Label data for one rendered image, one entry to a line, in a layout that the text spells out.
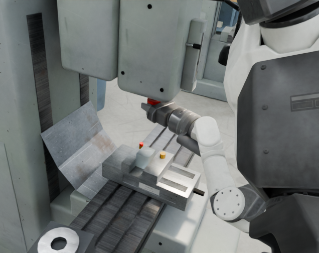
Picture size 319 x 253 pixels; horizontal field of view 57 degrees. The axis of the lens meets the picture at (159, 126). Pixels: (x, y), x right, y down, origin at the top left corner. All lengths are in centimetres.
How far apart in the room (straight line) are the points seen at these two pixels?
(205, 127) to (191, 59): 21
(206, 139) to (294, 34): 45
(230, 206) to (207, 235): 62
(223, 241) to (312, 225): 101
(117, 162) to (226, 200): 55
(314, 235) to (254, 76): 24
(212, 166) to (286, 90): 42
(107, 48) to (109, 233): 57
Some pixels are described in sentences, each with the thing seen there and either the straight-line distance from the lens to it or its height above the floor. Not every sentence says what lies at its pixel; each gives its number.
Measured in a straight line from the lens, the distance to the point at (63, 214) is 138.
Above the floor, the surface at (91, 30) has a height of 149.
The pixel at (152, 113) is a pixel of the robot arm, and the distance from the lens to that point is 95.
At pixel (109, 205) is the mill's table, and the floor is 93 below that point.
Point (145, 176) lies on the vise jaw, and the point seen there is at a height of 102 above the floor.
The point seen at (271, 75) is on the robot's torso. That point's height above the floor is 158.
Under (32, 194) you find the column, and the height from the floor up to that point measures 83.
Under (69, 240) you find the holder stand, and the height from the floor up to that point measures 113.
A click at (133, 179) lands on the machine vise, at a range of 111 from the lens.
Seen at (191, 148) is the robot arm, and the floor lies 123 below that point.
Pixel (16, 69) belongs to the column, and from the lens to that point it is 101.
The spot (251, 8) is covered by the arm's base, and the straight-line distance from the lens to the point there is 44.
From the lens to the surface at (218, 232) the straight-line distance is 134.
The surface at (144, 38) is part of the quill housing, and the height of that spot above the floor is 150.
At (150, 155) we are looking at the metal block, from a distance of 109.
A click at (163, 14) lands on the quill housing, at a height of 157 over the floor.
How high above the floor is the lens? 173
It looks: 32 degrees down
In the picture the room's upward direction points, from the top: 7 degrees clockwise
